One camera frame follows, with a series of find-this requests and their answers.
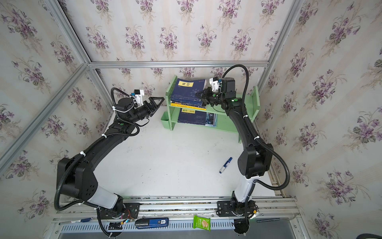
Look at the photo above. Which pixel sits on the sci-fi cover magazine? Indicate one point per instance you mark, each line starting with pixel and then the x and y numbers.
pixel 211 120

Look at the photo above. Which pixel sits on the blue pen on rail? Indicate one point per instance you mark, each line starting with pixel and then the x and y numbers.
pixel 77 221

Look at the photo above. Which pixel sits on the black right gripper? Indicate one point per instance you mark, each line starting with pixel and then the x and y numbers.
pixel 211 97

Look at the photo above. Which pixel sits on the blue white marker pen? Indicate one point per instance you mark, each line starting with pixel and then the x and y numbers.
pixel 223 168

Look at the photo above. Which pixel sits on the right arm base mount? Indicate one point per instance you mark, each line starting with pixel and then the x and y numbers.
pixel 236 209

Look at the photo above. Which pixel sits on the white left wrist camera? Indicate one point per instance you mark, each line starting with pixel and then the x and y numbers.
pixel 137 97

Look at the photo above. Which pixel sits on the green wooden bookshelf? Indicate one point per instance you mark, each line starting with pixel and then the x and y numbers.
pixel 224 122

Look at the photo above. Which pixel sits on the green snack packet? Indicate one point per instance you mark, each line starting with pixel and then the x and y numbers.
pixel 201 223

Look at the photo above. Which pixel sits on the dark blue thick book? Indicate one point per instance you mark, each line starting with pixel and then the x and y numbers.
pixel 192 117

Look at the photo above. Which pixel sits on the blue book yellow label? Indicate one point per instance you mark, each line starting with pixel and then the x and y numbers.
pixel 193 102

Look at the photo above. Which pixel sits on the black cover book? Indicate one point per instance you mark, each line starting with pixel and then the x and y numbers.
pixel 188 105

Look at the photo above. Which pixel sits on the green pen holder cup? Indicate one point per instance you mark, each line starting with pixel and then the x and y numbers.
pixel 165 121

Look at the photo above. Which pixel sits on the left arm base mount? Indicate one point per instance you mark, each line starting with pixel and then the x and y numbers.
pixel 124 211

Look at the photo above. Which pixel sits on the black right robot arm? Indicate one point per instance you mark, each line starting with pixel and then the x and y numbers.
pixel 256 157

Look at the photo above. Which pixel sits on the yellow cartoon cover book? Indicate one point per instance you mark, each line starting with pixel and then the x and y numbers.
pixel 188 108

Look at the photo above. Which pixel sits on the blue black handheld device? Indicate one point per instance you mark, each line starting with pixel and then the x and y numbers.
pixel 151 223

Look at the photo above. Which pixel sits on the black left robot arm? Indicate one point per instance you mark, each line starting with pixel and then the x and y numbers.
pixel 76 181

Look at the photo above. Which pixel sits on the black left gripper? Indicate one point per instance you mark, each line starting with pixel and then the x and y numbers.
pixel 147 106

